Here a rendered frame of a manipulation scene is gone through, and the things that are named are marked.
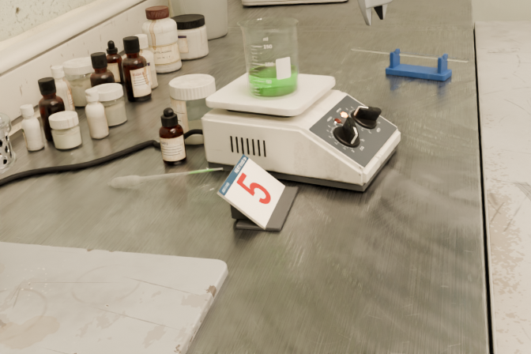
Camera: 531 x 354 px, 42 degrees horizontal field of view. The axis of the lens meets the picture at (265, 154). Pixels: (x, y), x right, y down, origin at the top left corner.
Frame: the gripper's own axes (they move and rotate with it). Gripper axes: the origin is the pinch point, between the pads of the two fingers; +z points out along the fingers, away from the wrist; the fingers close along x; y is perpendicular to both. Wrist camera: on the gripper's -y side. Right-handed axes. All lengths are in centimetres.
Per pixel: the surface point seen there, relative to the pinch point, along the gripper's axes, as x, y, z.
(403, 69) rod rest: -1.1, 6.1, 8.2
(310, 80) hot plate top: -31.8, 8.8, 0.4
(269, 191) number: -46.2, 12.4, 7.9
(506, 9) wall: 115, -15, 25
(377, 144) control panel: -34.2, 18.8, 5.9
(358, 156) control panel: -38.8, 19.0, 5.5
